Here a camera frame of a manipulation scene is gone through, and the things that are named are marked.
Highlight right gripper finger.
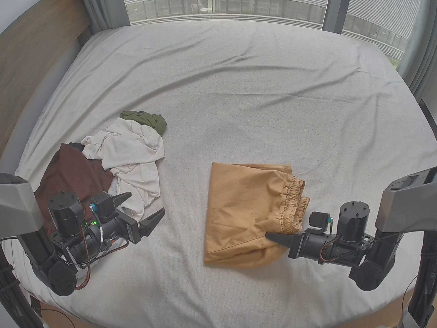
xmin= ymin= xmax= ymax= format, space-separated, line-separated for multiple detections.
xmin=265 ymin=232 xmax=293 ymax=249

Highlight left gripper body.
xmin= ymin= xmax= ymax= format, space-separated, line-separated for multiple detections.
xmin=85 ymin=213 xmax=141 ymax=257

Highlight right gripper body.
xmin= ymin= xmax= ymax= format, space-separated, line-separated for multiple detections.
xmin=288 ymin=230 xmax=337 ymax=265

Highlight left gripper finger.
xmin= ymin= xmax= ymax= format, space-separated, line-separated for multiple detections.
xmin=114 ymin=192 xmax=132 ymax=215
xmin=138 ymin=207 xmax=166 ymax=242

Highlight tan shorts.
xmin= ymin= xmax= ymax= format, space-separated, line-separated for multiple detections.
xmin=204 ymin=162 xmax=310 ymax=269

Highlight bed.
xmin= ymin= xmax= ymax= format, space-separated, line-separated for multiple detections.
xmin=0 ymin=0 xmax=437 ymax=324

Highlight brown garment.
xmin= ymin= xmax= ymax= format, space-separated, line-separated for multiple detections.
xmin=34 ymin=143 xmax=117 ymax=239

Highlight green garment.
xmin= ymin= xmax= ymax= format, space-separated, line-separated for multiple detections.
xmin=119 ymin=110 xmax=168 ymax=136

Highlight grey-green curtain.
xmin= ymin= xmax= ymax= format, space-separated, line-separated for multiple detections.
xmin=398 ymin=0 xmax=437 ymax=102
xmin=76 ymin=0 xmax=131 ymax=37

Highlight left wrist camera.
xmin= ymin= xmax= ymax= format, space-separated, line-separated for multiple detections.
xmin=89 ymin=192 xmax=119 ymax=223

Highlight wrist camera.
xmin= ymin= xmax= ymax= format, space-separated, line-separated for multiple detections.
xmin=89 ymin=192 xmax=119 ymax=223
xmin=309 ymin=211 xmax=332 ymax=236

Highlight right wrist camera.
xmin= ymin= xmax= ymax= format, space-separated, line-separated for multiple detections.
xmin=309 ymin=211 xmax=332 ymax=236

